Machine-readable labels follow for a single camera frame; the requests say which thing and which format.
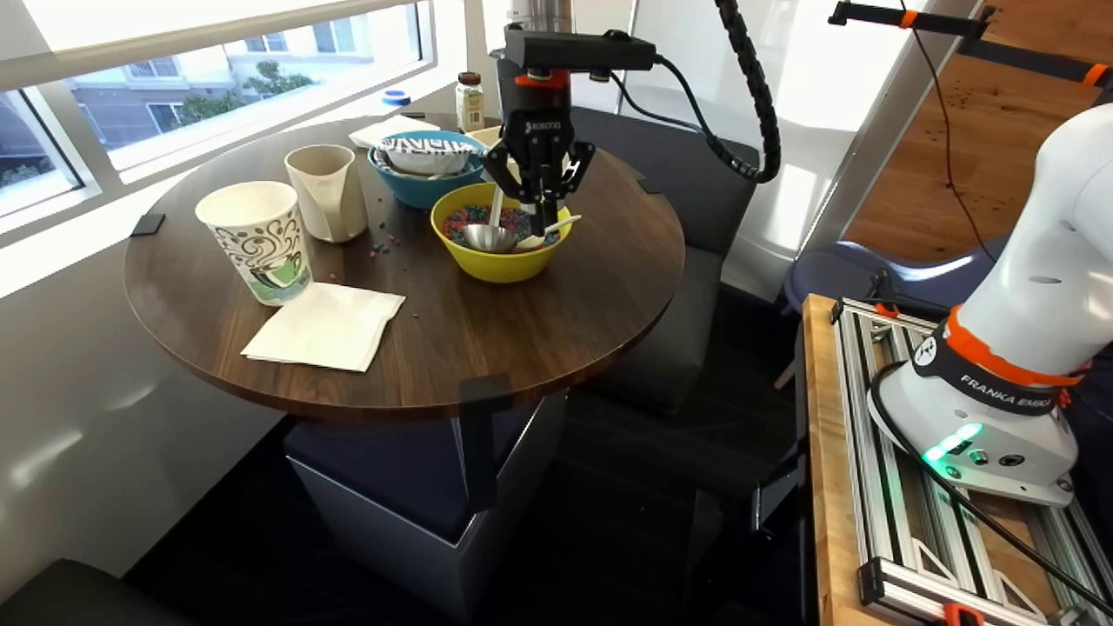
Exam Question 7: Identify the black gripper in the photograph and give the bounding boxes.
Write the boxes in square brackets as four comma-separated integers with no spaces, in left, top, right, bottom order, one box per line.
[484,69,596,222]

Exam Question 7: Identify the white plastic spoon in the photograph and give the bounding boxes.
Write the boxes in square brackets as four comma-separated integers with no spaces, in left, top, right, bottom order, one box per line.
[486,184,506,234]

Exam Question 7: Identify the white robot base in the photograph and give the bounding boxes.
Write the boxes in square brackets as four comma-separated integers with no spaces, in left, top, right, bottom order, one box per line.
[870,311,1097,509]

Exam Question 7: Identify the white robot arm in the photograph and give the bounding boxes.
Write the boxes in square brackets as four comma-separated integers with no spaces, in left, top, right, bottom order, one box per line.
[486,69,1111,388]

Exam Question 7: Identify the colourful cereal pieces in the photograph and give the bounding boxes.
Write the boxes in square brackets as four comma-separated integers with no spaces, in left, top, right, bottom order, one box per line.
[444,201,546,250]

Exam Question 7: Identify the yellow bowl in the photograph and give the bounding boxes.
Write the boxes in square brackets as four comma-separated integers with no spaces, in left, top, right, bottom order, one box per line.
[427,184,578,285]

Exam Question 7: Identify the black and white patterned bowl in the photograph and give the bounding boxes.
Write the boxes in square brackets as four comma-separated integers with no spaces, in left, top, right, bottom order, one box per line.
[379,132,476,178]

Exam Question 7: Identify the blue bowl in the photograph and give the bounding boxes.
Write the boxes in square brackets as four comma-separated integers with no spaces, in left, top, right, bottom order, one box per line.
[370,151,484,213]

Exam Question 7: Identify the glass jar with dark lid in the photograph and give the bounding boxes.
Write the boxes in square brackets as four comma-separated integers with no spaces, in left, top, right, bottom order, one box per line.
[457,69,484,132]

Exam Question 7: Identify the metal measuring scoop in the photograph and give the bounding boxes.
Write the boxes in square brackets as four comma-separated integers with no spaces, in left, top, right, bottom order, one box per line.
[458,222,523,256]

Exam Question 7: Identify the round dark wooden table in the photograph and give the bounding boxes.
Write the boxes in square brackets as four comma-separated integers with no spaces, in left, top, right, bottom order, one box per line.
[127,123,661,418]

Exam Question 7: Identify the beige ceramic cup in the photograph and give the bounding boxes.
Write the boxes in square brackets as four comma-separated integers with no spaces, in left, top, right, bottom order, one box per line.
[285,142,370,243]

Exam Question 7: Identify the dark grey bench seat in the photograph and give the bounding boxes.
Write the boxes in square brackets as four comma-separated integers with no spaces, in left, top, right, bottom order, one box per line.
[567,104,804,421]

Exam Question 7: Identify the white paper napkin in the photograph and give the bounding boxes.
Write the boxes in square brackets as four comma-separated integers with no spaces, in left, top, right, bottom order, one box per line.
[244,282,404,374]

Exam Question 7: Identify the patterned paper cup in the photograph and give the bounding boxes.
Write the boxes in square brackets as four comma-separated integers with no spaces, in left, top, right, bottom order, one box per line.
[194,180,309,307]

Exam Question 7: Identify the small black object on sill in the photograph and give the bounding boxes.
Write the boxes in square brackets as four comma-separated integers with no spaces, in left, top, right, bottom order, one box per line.
[128,213,168,242]

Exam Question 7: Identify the wooden robot mounting platform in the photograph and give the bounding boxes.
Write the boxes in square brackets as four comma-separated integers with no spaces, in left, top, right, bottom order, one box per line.
[798,288,1113,626]

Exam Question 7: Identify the black camera on mount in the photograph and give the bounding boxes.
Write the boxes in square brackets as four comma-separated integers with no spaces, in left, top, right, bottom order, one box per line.
[506,26,659,75]

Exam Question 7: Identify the black cable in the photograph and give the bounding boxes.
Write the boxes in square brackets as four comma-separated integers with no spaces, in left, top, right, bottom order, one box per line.
[605,0,787,189]

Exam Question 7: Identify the black camera stand bar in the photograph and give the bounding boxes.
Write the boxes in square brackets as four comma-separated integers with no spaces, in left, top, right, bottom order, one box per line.
[829,0,1113,91]

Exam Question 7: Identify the aluminium frame rails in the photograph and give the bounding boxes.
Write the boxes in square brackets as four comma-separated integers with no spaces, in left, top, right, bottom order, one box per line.
[823,298,1111,626]

